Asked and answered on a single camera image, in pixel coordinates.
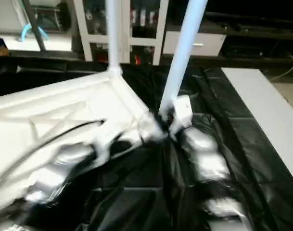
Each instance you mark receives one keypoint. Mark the white sheet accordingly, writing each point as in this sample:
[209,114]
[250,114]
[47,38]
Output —
[271,106]

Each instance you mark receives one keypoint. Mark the white plastic table top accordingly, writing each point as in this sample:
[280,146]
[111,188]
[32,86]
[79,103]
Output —
[50,110]

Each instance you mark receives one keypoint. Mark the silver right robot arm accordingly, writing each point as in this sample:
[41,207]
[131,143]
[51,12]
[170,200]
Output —
[204,154]

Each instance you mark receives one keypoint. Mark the grey metal pole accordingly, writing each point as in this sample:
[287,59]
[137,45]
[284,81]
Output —
[35,29]

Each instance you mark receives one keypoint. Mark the white low drawer unit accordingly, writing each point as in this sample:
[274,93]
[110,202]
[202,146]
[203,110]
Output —
[209,45]

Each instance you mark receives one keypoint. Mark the white glass-door cabinet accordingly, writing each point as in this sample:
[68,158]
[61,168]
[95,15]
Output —
[158,33]

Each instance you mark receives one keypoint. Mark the black work mat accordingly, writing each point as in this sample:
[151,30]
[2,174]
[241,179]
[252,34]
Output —
[136,202]

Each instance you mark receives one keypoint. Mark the white plastic table leg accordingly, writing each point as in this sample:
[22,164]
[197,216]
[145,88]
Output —
[114,33]
[182,57]

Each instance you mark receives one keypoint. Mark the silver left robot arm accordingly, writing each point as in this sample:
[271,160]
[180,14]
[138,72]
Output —
[64,163]

